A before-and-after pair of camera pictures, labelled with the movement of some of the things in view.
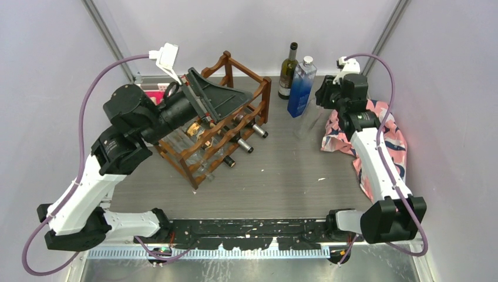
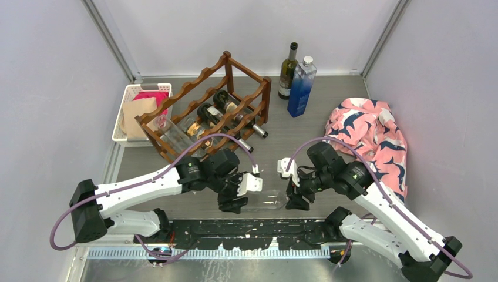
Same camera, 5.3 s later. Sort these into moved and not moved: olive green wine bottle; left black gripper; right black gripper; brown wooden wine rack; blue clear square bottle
Moved: left black gripper; right black gripper
Not moved: brown wooden wine rack; olive green wine bottle; blue clear square bottle
